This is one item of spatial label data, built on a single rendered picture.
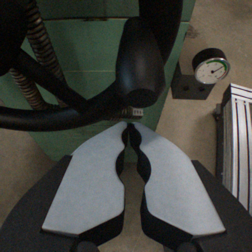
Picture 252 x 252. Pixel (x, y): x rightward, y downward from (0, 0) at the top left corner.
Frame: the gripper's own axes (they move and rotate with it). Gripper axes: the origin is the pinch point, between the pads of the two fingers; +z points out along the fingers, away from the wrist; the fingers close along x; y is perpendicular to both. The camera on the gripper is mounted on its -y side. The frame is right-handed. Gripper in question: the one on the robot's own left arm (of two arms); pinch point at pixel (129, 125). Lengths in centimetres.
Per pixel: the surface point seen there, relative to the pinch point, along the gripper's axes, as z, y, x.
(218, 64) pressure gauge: 20.2, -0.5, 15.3
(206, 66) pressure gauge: 20.5, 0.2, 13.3
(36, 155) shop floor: 61, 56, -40
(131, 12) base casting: 23.3, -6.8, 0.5
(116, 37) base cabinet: 25.8, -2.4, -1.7
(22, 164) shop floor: 57, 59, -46
